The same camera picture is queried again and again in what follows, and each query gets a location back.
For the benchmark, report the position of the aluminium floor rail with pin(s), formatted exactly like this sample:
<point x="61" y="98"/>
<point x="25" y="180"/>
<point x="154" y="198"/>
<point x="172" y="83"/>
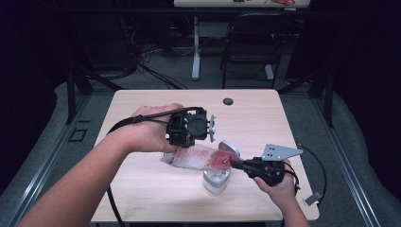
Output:
<point x="346" y="167"/>
<point x="47" y="167"/>

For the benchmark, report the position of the clear pouch with red label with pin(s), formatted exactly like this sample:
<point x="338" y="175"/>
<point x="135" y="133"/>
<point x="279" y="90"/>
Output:
<point x="189" y="157"/>

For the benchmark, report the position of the person's left hand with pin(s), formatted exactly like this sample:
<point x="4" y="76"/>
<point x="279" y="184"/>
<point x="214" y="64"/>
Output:
<point x="148" y="135"/>

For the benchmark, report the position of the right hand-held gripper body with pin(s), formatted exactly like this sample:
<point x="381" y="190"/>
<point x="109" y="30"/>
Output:
<point x="268" y="168"/>

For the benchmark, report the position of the black folding chair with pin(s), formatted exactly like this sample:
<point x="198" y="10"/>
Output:
<point x="255" y="38"/>

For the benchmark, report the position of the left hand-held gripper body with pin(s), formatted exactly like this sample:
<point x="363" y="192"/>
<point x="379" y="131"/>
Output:
<point x="192" y="126"/>

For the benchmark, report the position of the black table grommet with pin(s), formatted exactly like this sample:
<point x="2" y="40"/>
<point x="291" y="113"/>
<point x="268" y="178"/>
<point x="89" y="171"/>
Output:
<point x="228" y="101"/>

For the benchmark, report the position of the black metal stand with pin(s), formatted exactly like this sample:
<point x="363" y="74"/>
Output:
<point x="71" y="101"/>
<point x="329" y="104"/>

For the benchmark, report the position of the orange object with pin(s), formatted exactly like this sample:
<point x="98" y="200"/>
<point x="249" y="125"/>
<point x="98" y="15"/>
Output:
<point x="283" y="2"/>

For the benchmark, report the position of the person's right hand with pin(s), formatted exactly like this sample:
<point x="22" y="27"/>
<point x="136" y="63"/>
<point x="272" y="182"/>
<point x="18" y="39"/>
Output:
<point x="283" y="194"/>

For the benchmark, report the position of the white desk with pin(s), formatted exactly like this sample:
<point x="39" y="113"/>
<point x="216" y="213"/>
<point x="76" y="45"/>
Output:
<point x="196" y="47"/>

